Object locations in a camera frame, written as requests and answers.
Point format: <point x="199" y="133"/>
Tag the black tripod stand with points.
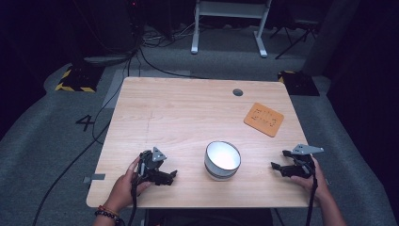
<point x="296" y="31"/>

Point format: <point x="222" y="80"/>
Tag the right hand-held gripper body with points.
<point x="301" y="171"/>

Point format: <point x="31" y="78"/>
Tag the white desk frame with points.
<point x="230" y="9"/>

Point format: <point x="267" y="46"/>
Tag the black yellow-striped base plate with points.
<point x="299" y="83"/>
<point x="80" y="80"/>

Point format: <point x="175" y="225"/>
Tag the white bowl with dark stripes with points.
<point x="222" y="160"/>

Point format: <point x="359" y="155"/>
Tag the grey tape strip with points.
<point x="94" y="178"/>

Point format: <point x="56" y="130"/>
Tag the person's right hand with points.
<point x="321" y="185"/>

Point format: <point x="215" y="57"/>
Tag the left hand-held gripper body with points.
<point x="150" y="166"/>

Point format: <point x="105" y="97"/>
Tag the person's left hand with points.
<point x="124" y="191"/>

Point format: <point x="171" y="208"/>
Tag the orange rectangular card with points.
<point x="264" y="119"/>

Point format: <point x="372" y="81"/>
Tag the grey curtain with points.
<point x="332" y="34"/>

